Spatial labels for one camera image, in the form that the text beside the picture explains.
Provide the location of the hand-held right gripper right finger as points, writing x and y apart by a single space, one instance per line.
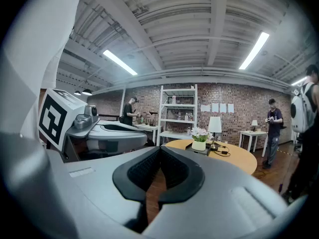
219 195

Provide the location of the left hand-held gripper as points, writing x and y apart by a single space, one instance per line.
52 116

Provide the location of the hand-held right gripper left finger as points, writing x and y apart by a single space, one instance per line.
94 183

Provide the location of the dark square tray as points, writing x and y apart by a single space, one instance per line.
190 150

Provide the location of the artificial pink flower plant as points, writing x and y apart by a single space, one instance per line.
199 143

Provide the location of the person's left forearm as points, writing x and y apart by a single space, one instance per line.
41 96

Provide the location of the white long table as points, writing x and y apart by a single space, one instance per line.
148 127

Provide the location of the black pendant lamp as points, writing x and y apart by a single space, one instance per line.
87 92
77 93

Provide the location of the white metal shelf rack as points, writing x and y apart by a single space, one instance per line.
178 106

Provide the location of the ceiling light strip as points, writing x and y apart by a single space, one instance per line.
119 62
299 81
254 50

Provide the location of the white square table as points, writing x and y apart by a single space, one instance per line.
253 133

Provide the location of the white shade table lamp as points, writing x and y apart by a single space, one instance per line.
214 124

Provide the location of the small white table lamp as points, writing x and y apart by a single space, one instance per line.
254 122

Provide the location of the white paper sheet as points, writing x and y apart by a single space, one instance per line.
205 108
223 108
230 108
215 107

